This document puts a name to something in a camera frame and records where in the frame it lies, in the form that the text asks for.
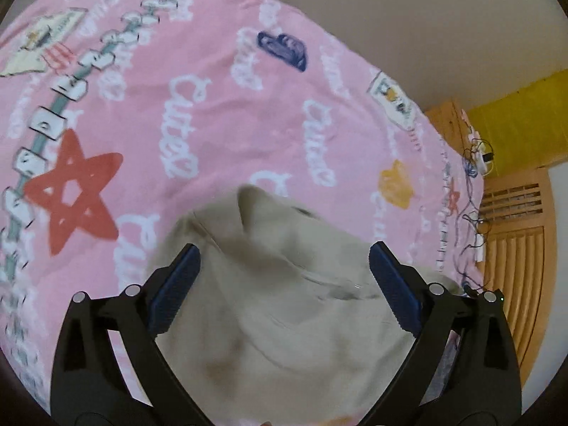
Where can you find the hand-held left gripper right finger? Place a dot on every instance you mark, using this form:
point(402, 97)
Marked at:
point(392, 284)

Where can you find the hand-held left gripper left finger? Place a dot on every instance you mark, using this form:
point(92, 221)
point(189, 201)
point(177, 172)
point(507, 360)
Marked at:
point(177, 284)

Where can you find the white power strip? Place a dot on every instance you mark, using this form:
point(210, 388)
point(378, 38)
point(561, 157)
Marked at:
point(480, 162)

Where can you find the pink printed blanket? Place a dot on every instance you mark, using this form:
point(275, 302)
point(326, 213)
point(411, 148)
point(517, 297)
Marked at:
point(199, 120)

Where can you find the beige garment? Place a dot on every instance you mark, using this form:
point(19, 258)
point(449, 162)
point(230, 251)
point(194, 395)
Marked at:
point(284, 319)

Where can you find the wooden slatted furniture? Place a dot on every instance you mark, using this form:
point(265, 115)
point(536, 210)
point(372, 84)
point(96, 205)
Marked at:
point(514, 275)

